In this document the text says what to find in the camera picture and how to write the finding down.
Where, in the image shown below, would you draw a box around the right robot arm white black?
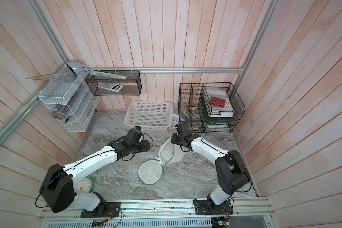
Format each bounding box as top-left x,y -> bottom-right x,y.
171,122 -> 251,215

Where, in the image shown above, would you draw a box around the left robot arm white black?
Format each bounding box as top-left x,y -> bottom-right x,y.
39,126 -> 154,217

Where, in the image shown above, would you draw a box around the small white cup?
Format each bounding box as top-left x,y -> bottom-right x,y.
170,114 -> 180,127

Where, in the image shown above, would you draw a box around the colourful folders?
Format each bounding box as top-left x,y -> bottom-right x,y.
180,100 -> 191,122

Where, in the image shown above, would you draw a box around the white perforated plastic basket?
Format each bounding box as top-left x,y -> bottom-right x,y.
124,101 -> 173,131

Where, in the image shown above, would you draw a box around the green books stack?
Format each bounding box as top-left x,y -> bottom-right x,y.
199,95 -> 233,127

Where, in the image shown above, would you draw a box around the white notebook stack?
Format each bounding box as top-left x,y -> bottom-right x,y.
202,88 -> 235,118

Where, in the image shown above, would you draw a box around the red wallet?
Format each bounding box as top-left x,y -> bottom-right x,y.
210,97 -> 226,108

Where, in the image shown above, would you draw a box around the white calculator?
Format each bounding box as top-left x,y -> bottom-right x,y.
98,83 -> 123,93

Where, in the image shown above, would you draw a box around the green analog clock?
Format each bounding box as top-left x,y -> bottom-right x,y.
74,177 -> 95,193

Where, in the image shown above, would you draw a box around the metal roll on shelf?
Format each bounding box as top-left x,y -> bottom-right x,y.
52,104 -> 69,120

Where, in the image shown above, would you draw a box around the clear triangle ruler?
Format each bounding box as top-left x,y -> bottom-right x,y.
25,72 -> 76,83

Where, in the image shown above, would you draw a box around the grey round speaker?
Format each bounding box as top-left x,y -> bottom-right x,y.
66,60 -> 83,76

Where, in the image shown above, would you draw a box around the black wire desk organizer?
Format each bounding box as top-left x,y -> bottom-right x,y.
178,82 -> 246,133

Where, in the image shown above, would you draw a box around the black wire wall basket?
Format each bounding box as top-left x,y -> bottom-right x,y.
85,70 -> 142,96

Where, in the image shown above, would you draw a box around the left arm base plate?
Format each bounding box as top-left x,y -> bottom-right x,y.
80,202 -> 121,219

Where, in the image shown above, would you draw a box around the horizontal aluminium wall rail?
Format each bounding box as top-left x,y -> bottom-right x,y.
88,67 -> 244,74

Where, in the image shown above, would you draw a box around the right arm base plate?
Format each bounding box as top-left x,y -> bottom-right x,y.
193,199 -> 233,215

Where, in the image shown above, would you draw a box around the white wire wall shelf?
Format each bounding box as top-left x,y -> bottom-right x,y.
39,66 -> 99,133

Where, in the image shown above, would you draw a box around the aluminium front rail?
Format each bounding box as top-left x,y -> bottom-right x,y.
38,197 -> 274,221

